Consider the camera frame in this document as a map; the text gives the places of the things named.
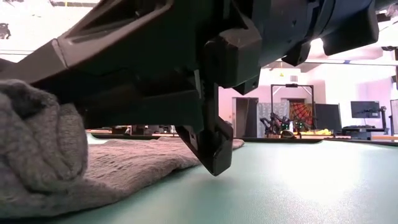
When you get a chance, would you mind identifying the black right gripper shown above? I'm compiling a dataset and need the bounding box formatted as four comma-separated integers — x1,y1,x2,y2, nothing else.
174,0,315,177

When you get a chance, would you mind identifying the grey towel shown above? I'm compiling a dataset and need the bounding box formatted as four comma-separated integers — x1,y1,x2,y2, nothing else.
0,78,246,220

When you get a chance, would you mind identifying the dark door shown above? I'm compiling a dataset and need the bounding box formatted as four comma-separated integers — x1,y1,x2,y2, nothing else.
235,97,259,138

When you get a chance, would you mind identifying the orange patterned cloth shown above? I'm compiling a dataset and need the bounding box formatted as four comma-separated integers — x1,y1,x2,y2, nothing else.
289,102,313,130

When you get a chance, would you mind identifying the dark partition panel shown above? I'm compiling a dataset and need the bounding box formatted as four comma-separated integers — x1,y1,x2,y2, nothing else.
314,103,342,134

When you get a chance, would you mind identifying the yellow cloth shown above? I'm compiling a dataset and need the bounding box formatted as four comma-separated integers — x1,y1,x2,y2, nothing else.
298,128,334,136

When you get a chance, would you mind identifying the teal table mat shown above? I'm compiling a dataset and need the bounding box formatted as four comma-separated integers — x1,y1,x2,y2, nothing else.
0,133,398,224

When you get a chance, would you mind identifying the black computer monitor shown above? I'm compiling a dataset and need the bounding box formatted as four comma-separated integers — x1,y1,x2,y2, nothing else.
350,100,381,119

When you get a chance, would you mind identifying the black desk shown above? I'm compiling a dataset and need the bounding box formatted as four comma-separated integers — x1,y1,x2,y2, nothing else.
341,124,389,141

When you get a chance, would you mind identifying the black robot station frame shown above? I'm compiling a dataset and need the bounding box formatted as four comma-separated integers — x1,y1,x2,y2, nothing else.
270,83,315,138

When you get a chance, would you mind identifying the black metal table frame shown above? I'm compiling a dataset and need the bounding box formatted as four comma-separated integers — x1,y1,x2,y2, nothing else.
85,129,398,147

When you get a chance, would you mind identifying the light screen with dark frame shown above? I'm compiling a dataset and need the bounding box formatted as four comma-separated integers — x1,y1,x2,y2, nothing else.
390,98,398,135

